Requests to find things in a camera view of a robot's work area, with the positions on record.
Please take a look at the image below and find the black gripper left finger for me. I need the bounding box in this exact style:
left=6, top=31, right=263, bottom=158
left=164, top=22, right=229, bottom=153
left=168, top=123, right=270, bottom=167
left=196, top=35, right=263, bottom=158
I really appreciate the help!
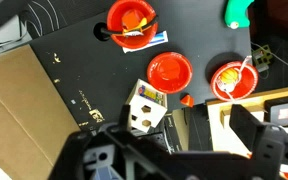
left=119, top=104, right=134, bottom=133

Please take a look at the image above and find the red plastic bowl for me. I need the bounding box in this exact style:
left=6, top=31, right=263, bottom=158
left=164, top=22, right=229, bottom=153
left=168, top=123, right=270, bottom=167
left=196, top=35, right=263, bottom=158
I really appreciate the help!
left=106, top=0, right=159, bottom=50
left=210, top=60, right=260, bottom=103
left=146, top=51, right=194, bottom=95

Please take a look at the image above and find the white cable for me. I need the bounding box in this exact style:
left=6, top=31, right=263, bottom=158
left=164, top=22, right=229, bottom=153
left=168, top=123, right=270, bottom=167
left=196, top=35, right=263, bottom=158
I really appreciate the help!
left=250, top=41, right=288, bottom=76

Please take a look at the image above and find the white blue packet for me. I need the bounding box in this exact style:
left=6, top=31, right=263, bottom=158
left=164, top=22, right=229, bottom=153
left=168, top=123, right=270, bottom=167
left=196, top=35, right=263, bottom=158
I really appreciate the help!
left=122, top=30, right=169, bottom=54

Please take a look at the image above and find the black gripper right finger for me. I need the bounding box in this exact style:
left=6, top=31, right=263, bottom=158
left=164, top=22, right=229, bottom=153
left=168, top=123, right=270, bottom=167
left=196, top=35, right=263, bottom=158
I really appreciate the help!
left=230, top=104, right=264, bottom=151

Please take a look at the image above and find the black marker pen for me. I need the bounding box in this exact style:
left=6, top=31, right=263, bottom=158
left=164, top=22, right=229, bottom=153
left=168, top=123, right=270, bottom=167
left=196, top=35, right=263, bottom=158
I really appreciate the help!
left=99, top=14, right=160, bottom=37

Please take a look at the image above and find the black box with red label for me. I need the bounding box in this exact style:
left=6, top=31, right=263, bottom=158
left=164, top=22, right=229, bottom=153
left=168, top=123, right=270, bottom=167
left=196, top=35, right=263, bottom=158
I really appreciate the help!
left=263, top=95, right=288, bottom=127

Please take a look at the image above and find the silver spoon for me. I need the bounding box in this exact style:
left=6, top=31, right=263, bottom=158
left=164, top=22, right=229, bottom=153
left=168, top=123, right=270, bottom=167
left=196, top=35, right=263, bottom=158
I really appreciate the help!
left=228, top=54, right=253, bottom=101

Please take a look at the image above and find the wooden shape sorter box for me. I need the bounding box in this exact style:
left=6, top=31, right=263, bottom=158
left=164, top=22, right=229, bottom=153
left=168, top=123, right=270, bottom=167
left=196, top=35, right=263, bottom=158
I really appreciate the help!
left=125, top=78, right=169, bottom=134

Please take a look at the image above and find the orange toy block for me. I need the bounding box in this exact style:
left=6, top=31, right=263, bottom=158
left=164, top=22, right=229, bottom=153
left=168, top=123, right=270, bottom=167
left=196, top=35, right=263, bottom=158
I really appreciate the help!
left=121, top=9, right=149, bottom=34

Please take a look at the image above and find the wooden table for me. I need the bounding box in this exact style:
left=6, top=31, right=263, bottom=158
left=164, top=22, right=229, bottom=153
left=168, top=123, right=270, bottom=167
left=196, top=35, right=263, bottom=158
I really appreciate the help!
left=205, top=84, right=288, bottom=158

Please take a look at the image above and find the orange triangular block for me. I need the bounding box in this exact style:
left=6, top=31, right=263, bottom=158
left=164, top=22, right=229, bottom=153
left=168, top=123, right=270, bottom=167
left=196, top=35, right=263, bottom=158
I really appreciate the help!
left=179, top=94, right=196, bottom=108

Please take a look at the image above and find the green toy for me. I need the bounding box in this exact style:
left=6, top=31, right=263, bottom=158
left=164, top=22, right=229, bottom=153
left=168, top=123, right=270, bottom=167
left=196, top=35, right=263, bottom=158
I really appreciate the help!
left=224, top=0, right=256, bottom=30

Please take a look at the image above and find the small black green device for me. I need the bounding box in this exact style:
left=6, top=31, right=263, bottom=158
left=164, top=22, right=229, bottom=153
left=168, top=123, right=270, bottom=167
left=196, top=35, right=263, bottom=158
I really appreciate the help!
left=251, top=44, right=274, bottom=73

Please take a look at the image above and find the large cardboard box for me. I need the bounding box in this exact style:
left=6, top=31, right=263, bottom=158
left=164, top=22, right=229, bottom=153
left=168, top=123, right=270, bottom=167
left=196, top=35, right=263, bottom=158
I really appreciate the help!
left=0, top=44, right=82, bottom=180

